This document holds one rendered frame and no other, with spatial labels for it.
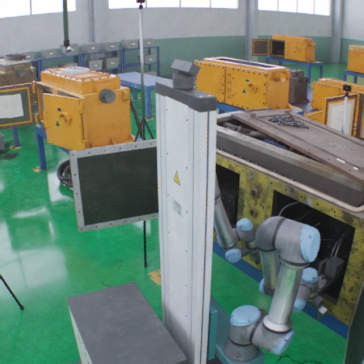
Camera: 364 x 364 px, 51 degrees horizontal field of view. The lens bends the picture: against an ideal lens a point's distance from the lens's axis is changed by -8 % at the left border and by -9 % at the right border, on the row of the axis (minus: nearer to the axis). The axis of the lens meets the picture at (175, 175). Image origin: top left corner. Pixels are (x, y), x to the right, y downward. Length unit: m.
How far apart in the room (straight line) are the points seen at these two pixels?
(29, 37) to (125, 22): 2.85
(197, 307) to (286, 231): 0.46
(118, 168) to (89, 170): 0.19
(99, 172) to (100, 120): 1.74
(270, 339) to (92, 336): 0.71
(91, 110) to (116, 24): 7.70
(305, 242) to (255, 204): 0.90
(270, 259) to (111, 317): 0.71
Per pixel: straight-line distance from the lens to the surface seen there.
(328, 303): 2.13
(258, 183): 2.18
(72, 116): 4.20
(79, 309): 1.85
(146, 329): 1.72
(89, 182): 2.63
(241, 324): 1.62
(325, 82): 8.96
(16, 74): 6.93
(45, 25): 10.94
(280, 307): 1.52
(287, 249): 1.41
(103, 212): 2.74
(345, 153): 2.18
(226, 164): 2.33
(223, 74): 6.16
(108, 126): 4.37
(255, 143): 2.25
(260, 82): 5.66
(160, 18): 12.59
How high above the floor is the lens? 2.04
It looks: 23 degrees down
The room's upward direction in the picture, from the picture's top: 1 degrees counter-clockwise
